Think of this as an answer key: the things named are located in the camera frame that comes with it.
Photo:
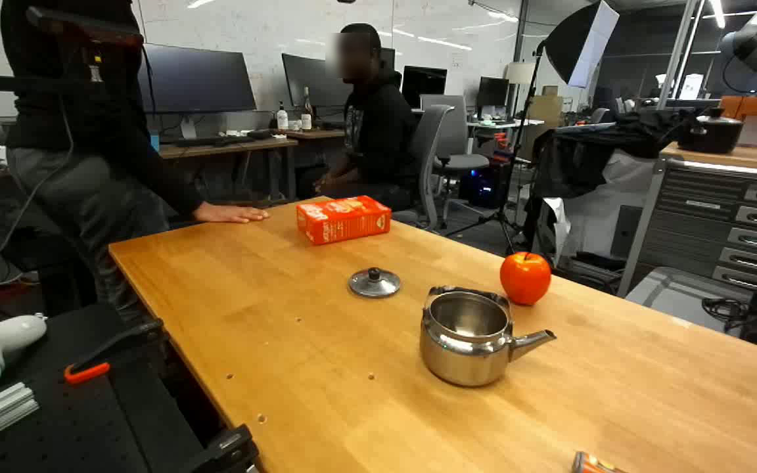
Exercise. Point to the steel kettle lid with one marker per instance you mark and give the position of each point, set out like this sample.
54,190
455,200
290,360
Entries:
374,286

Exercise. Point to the stainless steel kettle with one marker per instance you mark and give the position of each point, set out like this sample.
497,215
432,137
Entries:
466,337

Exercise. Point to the orange cracker box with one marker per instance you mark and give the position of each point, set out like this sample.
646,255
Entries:
344,220

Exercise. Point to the grey office chair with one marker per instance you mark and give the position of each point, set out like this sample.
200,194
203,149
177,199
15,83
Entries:
425,149

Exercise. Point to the red apple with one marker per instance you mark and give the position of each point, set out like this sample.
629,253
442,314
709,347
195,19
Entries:
525,276

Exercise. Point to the computer monitor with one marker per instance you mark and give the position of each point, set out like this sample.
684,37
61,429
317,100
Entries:
191,79

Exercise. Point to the standing person in black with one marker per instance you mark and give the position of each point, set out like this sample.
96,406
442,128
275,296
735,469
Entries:
79,141

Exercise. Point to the grey plastic bin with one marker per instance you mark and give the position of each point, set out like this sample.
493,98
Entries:
693,299

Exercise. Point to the black pot on cabinet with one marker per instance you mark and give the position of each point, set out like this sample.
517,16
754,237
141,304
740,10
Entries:
710,136

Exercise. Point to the grey drawer cabinet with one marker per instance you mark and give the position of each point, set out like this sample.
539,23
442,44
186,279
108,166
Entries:
700,216

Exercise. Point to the orange handled clamp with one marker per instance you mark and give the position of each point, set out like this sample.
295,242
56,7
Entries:
98,360

